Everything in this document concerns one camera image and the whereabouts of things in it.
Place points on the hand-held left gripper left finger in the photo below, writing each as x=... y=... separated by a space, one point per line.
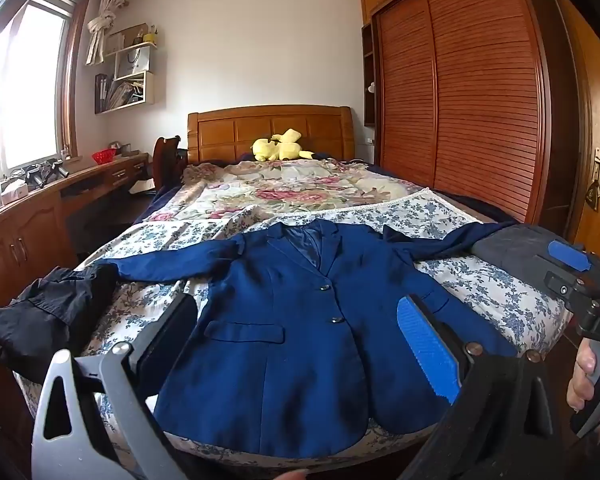
x=170 y=335

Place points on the tied beige curtain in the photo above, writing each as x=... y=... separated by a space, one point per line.
x=102 y=25

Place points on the wooden chair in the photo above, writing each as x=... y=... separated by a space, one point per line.
x=167 y=162

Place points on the red bowl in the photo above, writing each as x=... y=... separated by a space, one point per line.
x=103 y=157

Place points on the window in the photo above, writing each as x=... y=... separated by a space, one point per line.
x=25 y=75

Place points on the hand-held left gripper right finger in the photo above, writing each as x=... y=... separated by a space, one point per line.
x=425 y=350

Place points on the black garment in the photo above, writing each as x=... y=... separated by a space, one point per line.
x=50 y=305

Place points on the hanging door tag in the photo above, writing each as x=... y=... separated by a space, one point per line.
x=592 y=196

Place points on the white wall shelf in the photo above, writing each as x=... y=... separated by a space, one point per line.
x=125 y=85

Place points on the narrow open side shelf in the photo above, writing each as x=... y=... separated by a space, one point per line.
x=369 y=75

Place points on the person's left hand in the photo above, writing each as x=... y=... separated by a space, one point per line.
x=290 y=475

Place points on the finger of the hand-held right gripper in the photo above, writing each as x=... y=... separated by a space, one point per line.
x=562 y=285
x=570 y=256

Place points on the white paper bag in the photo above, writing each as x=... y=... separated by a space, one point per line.
x=134 y=62

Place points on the dark grey cloth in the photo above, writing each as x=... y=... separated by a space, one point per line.
x=517 y=250

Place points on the person's right hand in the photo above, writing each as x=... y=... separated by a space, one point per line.
x=582 y=380

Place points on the blue blazer jacket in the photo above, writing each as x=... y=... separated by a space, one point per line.
x=290 y=330

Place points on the black tools on desk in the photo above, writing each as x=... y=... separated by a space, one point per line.
x=45 y=172

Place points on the wooden headboard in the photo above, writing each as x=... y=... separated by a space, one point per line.
x=275 y=130

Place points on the pink floral blanket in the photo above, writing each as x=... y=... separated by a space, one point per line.
x=285 y=187

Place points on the yellow plush toy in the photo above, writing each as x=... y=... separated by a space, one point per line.
x=279 y=149

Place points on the wooden door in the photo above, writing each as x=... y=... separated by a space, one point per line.
x=595 y=110

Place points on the wooden louvered wardrobe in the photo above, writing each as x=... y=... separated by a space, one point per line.
x=460 y=90

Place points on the wooden desk with cabinets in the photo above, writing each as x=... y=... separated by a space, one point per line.
x=25 y=240

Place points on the blue floral bed sheet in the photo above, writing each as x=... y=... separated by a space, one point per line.
x=480 y=280

